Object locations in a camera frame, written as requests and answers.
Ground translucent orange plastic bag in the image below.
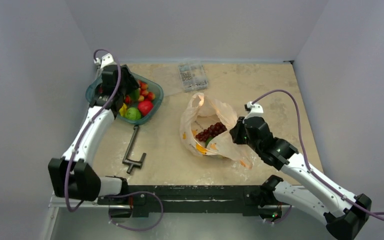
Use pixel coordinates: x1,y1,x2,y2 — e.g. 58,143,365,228
179,92,253,169

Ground dark purple fake grapes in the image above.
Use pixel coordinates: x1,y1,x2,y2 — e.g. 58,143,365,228
195,122,227,142

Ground teal plastic tray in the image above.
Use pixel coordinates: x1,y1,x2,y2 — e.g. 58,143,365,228
85,71,164,126

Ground black metal clamp tool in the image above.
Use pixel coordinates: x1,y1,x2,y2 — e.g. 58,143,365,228
122,125,147,175

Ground clear screw organizer box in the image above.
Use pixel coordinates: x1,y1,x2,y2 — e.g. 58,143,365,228
177,60,209,92

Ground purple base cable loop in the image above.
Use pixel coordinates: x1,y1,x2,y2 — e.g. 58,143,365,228
107,191,165,233

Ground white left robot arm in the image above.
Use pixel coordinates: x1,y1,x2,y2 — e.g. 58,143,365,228
48,64,139,205

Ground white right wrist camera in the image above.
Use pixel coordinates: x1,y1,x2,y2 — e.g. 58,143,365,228
244,101,264,120

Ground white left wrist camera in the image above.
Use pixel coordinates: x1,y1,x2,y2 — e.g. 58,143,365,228
94,53,116,70

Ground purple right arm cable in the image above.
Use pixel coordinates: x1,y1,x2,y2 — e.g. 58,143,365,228
252,89,384,225

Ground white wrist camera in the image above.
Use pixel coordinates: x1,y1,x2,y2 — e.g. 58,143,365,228
244,101,264,120
94,53,116,70

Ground green fake lime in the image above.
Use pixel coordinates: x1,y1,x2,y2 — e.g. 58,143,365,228
205,137,214,148

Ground red yellow fake cherry bunch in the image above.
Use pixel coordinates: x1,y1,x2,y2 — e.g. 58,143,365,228
124,80,156,105

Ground green fake custard apple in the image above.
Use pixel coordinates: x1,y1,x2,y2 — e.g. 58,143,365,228
124,107,142,121

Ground yellow fake banana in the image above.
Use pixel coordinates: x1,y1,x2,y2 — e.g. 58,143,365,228
118,103,128,117

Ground green fake mango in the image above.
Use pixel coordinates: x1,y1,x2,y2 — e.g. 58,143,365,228
129,88,141,102

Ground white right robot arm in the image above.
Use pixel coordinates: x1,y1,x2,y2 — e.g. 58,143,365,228
229,116,372,240

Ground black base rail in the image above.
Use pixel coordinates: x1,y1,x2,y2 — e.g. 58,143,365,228
97,185,291,221

